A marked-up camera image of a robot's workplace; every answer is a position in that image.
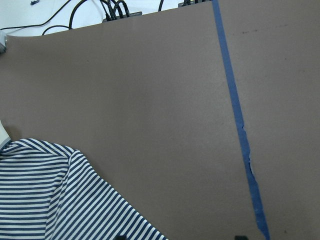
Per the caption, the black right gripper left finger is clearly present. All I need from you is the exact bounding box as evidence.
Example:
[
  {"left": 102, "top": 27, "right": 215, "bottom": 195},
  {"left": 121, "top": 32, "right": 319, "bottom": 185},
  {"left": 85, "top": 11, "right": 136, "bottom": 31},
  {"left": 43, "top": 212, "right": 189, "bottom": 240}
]
[{"left": 117, "top": 235, "right": 127, "bottom": 240}]

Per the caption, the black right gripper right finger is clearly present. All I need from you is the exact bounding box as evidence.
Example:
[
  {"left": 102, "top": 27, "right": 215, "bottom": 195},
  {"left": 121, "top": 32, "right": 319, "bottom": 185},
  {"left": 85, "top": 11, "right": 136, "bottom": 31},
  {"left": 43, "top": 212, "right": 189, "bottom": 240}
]
[{"left": 234, "top": 235, "right": 247, "bottom": 240}]

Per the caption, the blue white striped polo shirt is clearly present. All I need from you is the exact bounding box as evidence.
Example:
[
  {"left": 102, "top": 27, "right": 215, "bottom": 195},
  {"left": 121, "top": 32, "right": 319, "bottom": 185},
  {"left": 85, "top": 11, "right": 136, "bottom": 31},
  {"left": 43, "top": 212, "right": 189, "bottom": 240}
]
[{"left": 0, "top": 128, "right": 165, "bottom": 240}]

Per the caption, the brown table cover mat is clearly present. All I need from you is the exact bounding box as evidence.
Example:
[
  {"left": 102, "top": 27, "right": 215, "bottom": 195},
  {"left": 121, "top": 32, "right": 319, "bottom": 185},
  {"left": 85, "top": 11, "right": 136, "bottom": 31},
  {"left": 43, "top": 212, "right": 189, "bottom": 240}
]
[{"left": 0, "top": 0, "right": 320, "bottom": 240}]

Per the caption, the black power strip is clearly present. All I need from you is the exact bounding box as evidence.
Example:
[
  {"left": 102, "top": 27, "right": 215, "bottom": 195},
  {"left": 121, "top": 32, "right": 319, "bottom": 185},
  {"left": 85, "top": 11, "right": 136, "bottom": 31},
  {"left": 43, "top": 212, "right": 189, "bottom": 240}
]
[{"left": 102, "top": 11, "right": 143, "bottom": 23}]

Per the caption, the black cable on floor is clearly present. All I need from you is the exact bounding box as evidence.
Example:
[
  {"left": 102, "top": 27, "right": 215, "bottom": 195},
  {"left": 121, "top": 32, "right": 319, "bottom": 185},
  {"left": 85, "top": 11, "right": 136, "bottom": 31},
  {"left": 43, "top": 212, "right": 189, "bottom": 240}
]
[{"left": 0, "top": 0, "right": 87, "bottom": 36}]

